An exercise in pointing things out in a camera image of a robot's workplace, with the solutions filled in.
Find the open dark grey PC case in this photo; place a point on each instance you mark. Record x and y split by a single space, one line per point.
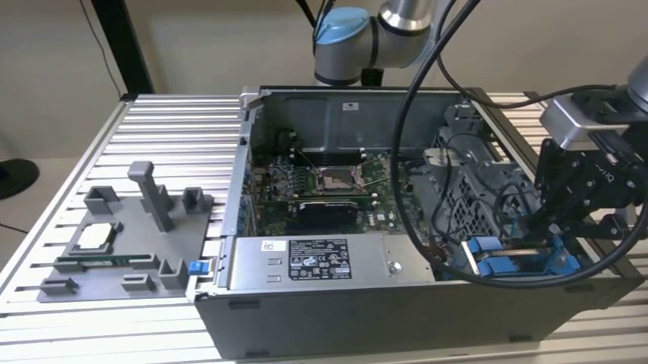
355 322

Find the round black stand base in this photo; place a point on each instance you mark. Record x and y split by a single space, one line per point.
18 178

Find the green RAM stick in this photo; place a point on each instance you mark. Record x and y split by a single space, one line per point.
117 259

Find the hard disk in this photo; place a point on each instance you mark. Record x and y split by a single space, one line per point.
484 244

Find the black upright frame post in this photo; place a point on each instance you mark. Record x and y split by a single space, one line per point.
122 45

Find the silver CPU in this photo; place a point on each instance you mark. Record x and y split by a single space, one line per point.
95 235

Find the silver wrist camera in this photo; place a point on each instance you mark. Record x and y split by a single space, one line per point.
567 123

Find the green motherboard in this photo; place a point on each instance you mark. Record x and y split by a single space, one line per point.
380 212

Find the metal disk bay cage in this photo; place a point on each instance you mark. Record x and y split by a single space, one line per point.
471 197

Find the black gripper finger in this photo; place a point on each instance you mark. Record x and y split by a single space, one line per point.
603 227
559 174

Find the blue case latch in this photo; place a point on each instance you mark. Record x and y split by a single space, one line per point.
198 267

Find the silver power supply unit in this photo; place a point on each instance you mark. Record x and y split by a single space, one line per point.
253 265

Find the blue plastic disk carrier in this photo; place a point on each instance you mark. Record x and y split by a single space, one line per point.
499 267

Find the dark grey fan shroud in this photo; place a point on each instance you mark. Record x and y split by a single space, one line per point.
365 125

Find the CPU socket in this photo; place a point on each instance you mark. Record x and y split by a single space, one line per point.
338 178

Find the black graphics card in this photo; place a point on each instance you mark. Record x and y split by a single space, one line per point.
324 218

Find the black power supply label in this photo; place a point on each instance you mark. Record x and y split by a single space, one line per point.
318 259

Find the grey plastic parts rack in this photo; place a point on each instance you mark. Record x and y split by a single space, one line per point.
131 235

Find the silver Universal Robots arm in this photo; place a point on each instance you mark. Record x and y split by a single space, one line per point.
349 57

